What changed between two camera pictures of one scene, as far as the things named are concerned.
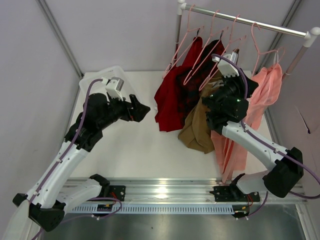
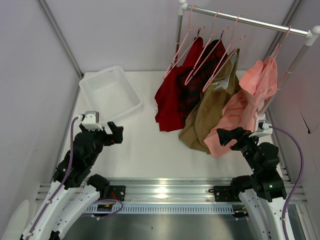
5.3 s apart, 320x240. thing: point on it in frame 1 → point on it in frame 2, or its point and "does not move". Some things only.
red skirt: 168,113 does not move
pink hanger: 280,51 → 278,47
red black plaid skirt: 198,73 does not move
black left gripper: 131,110 → 104,136
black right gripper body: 246,83 → 238,137
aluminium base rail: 175,191 does not move
